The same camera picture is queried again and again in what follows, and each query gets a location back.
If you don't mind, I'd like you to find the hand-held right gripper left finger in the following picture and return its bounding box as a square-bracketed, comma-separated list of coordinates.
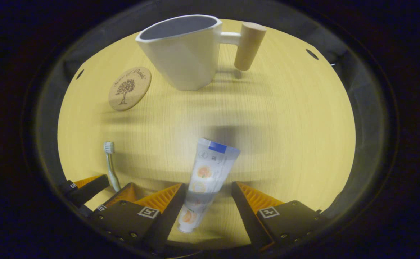
[89, 183, 188, 254]

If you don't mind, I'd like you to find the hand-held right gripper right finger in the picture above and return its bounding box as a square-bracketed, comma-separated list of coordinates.
[231, 181, 332, 252]

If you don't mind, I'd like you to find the pale green toothbrush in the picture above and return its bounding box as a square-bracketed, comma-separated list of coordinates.
[104, 141, 121, 193]

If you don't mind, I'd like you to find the white toothpaste tube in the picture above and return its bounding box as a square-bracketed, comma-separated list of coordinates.
[177, 138, 241, 233]

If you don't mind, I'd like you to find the round cork coaster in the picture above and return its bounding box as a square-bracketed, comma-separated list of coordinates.
[109, 67, 152, 111]

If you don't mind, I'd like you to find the white cup with wooden handle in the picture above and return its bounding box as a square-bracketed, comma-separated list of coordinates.
[135, 14, 267, 91]

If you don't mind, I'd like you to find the light wooden desktop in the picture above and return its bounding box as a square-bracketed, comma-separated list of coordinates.
[57, 18, 356, 249]

